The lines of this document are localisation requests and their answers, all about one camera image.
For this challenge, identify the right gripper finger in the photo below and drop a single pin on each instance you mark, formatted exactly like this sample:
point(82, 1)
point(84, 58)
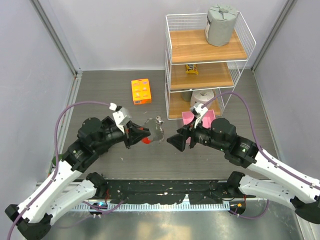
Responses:
point(178, 141)
point(185, 130)

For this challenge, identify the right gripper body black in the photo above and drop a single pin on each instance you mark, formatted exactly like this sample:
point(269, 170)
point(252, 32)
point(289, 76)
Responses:
point(200, 134)

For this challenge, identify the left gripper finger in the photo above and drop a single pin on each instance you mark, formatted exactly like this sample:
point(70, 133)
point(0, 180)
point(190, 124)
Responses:
point(140, 141)
point(137, 131)

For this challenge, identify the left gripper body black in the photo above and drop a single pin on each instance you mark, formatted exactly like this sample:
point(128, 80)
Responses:
point(113, 135)

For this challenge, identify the metal keyring holder red grip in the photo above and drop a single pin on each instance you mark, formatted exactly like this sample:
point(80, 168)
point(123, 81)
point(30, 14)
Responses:
point(156, 130)

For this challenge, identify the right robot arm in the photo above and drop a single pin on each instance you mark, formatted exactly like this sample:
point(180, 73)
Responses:
point(285, 185)

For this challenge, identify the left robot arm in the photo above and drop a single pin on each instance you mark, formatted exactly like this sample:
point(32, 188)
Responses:
point(37, 214)

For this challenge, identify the black plastic bin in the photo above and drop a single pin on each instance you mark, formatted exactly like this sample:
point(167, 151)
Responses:
point(108, 121)

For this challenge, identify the pink open box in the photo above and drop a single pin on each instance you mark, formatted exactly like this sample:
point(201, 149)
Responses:
point(188, 116)

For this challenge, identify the grey can on shelf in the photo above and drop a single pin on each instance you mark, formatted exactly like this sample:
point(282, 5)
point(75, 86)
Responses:
point(186, 95)

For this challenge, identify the orange cardboard box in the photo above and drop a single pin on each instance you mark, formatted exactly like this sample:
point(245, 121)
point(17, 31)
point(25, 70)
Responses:
point(141, 91)

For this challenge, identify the white paper roll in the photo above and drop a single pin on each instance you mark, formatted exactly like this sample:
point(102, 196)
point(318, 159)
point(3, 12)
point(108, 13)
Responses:
point(201, 96)

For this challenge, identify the green lime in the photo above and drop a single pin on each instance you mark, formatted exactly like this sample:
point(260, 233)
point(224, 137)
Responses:
point(54, 162)

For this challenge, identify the yellow snack packet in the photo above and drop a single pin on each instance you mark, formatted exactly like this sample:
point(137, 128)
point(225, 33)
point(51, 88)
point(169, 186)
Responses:
point(191, 69)

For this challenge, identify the grey wrapped paper roll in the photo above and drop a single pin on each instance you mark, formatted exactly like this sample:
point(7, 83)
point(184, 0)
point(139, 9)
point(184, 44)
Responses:
point(220, 23)

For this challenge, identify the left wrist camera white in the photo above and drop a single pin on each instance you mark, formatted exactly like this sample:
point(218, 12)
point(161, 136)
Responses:
point(120, 115)

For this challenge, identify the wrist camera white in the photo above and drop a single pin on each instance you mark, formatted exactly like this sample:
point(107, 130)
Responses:
point(120, 115)
point(199, 110)

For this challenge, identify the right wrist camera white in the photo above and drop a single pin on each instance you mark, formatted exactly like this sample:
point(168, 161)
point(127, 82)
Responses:
point(199, 110)

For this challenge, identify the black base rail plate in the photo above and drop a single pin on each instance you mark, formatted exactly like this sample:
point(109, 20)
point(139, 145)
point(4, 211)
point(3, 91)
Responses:
point(169, 192)

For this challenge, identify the white wire shelf rack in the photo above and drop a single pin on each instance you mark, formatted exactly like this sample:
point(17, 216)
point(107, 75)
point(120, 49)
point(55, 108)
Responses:
point(219, 67)

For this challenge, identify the white slotted cable duct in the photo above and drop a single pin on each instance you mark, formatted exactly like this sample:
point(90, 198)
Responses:
point(182, 207)

